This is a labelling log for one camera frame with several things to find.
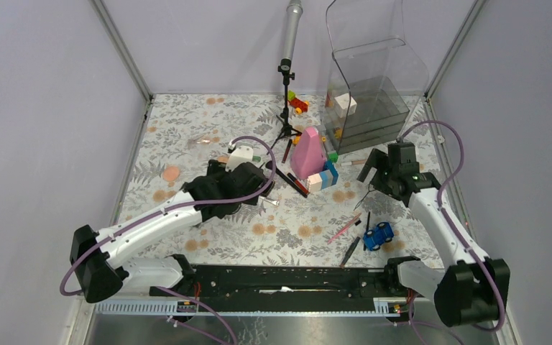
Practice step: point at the black mascara tube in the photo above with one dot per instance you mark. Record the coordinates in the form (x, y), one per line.
(349, 251)

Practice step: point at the black wire hair loop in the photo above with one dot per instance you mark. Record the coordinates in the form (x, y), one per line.
(370, 189)

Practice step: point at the black makeup brush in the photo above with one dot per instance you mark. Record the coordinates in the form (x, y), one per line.
(270, 165)

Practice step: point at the clear acrylic makeup organizer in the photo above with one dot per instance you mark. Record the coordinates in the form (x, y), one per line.
(372, 60)

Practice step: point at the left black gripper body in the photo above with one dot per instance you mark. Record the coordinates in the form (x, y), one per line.
(218, 172)

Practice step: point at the white concealer pen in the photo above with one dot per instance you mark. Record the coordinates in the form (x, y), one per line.
(353, 162)

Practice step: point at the round orange powder puff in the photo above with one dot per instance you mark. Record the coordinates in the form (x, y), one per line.
(170, 173)

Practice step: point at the silver microphone on tripod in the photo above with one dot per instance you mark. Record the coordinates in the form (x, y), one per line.
(294, 12)

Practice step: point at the blue toy car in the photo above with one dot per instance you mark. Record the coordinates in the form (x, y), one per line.
(381, 234)

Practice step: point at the red lip gloss tube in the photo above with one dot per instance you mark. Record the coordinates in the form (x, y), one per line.
(298, 183)

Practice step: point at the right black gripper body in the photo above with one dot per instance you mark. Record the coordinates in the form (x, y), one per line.
(384, 183)

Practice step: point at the pink foam wedge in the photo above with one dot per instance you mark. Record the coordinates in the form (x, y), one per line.
(308, 157)

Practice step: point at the green lego brick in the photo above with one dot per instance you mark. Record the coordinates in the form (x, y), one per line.
(332, 157)

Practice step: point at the dark red lip pencil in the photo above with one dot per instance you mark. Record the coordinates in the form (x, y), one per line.
(287, 151)

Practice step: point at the black pencil by car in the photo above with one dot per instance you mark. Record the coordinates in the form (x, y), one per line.
(367, 228)

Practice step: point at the white blue brick stack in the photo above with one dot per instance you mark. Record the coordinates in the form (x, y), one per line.
(324, 179)

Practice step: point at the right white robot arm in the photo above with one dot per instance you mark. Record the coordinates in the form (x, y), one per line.
(473, 287)

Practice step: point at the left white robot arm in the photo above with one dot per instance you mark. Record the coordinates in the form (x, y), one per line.
(104, 263)

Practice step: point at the yellow toy piece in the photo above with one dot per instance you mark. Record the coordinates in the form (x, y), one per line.
(337, 133)

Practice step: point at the small silver cosmetic tube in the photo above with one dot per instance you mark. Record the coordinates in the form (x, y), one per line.
(271, 201)

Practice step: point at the white cardboard box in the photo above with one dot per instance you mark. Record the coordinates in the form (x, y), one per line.
(344, 105)

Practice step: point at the red yellow lego bricks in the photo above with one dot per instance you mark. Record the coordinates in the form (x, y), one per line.
(298, 106)

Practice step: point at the pink eyebrow razor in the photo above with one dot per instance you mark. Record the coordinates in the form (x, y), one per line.
(344, 228)

